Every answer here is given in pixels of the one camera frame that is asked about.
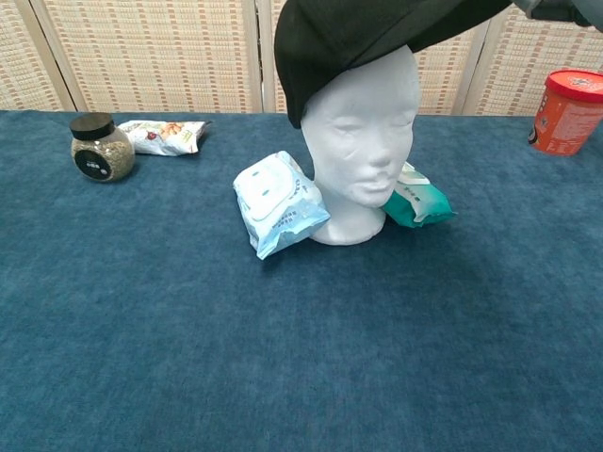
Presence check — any light blue wet wipes pack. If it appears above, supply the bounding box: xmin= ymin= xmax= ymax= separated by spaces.
xmin=232 ymin=150 xmax=332 ymax=261

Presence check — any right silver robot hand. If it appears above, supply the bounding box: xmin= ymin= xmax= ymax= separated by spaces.
xmin=515 ymin=0 xmax=603 ymax=28

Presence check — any white foam mannequin head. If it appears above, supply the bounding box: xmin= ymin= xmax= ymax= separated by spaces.
xmin=299 ymin=44 xmax=422 ymax=245

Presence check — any green wet wipes pack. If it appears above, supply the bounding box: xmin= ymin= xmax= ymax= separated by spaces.
xmin=380 ymin=160 xmax=458 ymax=230

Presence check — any black baseball cap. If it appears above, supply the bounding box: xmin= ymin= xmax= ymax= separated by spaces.
xmin=273 ymin=0 xmax=514 ymax=131

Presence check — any glass jar with black lid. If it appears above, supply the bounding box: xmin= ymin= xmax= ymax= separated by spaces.
xmin=69 ymin=112 xmax=137 ymax=184

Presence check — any orange cup with red lid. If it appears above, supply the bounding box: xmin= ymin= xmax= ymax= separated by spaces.
xmin=527 ymin=69 xmax=603 ymax=157

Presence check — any white snack bag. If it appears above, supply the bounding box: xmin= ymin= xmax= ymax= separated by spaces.
xmin=116 ymin=119 xmax=213 ymax=157

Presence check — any blue table cloth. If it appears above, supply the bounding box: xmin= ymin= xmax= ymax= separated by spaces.
xmin=0 ymin=109 xmax=603 ymax=452

